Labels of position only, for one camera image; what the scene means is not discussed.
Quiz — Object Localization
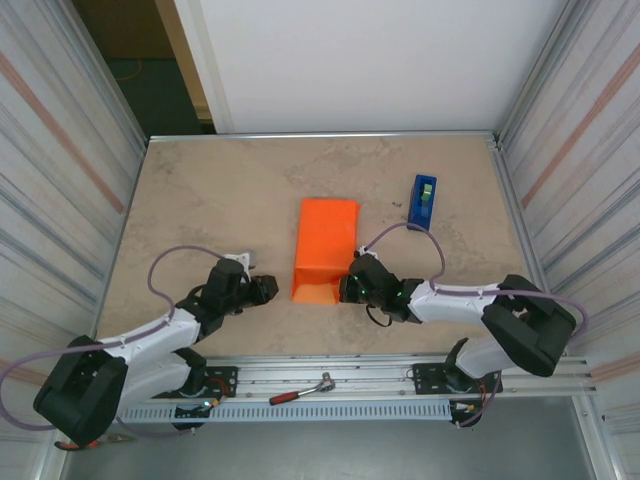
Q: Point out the grey metal shelf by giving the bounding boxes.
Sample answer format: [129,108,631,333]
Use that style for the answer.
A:
[59,397,601,480]

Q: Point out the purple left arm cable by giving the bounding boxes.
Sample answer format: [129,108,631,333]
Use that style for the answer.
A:
[0,246,231,439]

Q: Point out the orange handled pliers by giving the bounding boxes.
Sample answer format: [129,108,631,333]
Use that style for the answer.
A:
[54,433,134,451]

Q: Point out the blue tape dispenser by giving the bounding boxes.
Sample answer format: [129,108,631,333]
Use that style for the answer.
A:
[406,173,440,232]

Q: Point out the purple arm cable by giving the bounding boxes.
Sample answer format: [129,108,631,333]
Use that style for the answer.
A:
[362,222,591,429]
[0,246,231,439]

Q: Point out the aluminium back rail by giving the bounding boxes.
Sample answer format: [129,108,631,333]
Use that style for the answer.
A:
[147,130,501,144]

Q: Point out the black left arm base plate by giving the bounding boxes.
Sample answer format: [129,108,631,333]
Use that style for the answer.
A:
[169,365,239,400]

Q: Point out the orange floor cord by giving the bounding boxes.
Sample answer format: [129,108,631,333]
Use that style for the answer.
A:
[118,57,147,84]

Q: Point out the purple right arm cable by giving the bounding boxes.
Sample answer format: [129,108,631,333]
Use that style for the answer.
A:
[362,222,591,429]

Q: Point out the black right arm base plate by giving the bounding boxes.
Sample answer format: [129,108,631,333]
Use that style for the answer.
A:
[412,360,503,396]

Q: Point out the aluminium front rail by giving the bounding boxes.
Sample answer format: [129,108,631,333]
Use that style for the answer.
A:
[57,352,599,401]

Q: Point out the grey slotted cable duct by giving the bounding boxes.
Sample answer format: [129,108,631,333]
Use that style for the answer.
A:
[117,402,454,424]

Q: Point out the red handled ratchet wrench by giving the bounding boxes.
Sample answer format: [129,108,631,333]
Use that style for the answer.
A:
[268,370,337,406]

